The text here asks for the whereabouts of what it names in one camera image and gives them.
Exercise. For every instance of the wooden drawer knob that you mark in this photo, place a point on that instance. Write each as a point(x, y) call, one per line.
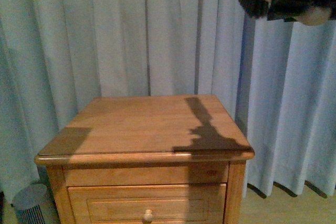
point(148, 216)

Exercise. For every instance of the wooden nightstand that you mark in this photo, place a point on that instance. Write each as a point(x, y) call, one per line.
point(181, 156)

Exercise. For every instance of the grey floor appliance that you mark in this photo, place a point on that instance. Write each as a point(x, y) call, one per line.
point(32, 204)

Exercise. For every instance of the light blue curtain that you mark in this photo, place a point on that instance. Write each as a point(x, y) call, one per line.
point(276, 79)

